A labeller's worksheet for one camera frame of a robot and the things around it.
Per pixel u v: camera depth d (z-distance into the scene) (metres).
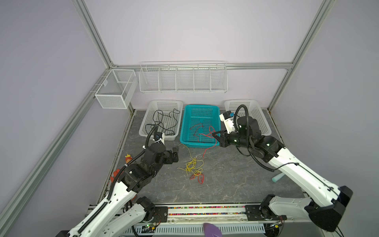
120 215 0.56
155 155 0.50
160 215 0.74
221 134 0.62
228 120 0.61
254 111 1.13
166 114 1.05
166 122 1.12
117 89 1.00
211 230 0.71
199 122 1.12
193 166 0.89
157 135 0.60
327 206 0.39
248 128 0.49
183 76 0.98
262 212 0.66
